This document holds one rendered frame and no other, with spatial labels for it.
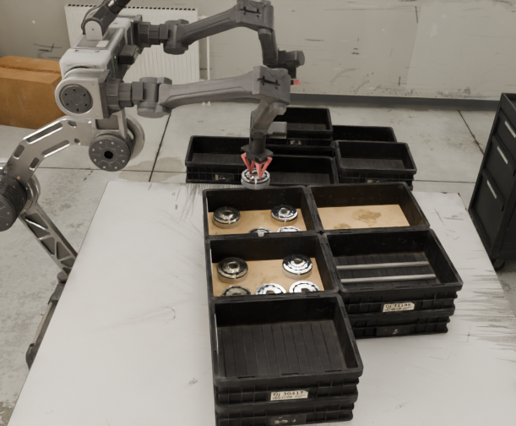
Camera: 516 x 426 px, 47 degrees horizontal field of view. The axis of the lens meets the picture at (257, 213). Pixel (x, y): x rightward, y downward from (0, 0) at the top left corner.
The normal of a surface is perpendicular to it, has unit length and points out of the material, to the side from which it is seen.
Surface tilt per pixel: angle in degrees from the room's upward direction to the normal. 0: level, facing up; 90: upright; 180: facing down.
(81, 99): 90
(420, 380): 0
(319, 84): 90
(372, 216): 0
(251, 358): 0
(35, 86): 88
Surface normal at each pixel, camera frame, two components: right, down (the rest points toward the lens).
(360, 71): -0.02, 0.58
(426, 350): 0.03, -0.81
